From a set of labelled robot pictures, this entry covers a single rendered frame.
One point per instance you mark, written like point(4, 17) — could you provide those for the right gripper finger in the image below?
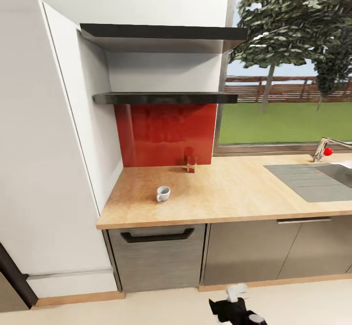
point(213, 306)

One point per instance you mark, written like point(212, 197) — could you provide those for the fridge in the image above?
point(60, 154)

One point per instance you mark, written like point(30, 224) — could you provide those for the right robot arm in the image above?
point(233, 309)

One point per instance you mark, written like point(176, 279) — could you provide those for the cabinet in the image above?
point(275, 249)
point(15, 293)

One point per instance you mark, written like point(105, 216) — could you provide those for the coffee cup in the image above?
point(163, 193)

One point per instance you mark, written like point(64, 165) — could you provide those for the countertop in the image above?
point(234, 188)

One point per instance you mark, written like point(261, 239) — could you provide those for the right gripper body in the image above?
point(226, 310)

